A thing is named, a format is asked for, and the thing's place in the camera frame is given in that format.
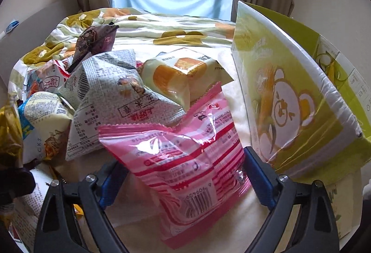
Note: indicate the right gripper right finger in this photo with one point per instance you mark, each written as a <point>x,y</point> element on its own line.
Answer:
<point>315,228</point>

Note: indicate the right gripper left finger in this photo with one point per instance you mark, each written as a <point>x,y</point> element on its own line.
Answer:
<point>58,229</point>

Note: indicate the white Taire snack bag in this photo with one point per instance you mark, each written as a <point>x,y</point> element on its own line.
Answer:
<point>27,208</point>

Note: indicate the gold black snack bag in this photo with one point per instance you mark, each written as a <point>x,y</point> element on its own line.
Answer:
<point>11,135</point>

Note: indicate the blue white snack bag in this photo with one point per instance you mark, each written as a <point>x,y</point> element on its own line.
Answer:
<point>45,121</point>

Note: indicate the pink striped snack bag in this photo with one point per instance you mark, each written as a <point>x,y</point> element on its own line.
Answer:
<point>196,167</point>

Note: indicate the grey newsprint snack bag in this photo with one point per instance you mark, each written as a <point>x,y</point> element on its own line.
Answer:
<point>107,89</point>

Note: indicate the red white shrimp chip bag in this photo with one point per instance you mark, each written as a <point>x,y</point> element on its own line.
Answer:
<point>49,77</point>

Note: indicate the dark purple cartoon snack bag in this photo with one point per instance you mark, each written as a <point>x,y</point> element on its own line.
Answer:
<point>94,40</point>

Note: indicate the orange cake snack bag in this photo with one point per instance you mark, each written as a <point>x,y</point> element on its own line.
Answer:
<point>183,75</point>

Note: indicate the purple potato chip bag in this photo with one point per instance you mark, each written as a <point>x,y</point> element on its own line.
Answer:
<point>15,181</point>

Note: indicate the green cardboard box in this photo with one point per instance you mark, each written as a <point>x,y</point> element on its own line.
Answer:
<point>308,107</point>

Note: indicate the grey headboard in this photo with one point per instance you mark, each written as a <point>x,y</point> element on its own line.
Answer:
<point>32,32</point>

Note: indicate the blue white headboard item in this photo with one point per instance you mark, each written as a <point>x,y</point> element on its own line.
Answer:
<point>12,25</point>

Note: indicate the floral green striped duvet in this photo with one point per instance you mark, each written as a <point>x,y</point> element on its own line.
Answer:
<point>134,27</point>

